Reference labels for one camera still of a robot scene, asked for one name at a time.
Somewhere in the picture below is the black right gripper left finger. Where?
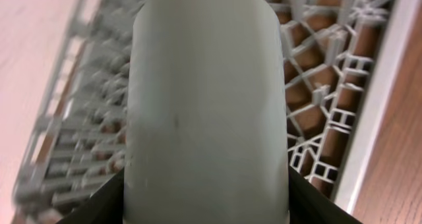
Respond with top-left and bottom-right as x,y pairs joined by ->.
58,169 -> 125,224

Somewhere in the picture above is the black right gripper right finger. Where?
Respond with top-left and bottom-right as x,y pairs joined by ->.
289,167 -> 361,224

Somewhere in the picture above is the light blue cup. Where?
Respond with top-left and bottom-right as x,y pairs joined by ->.
125,0 -> 289,223

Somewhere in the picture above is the grey dishwasher rack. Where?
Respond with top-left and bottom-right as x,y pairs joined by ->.
13,0 -> 421,223

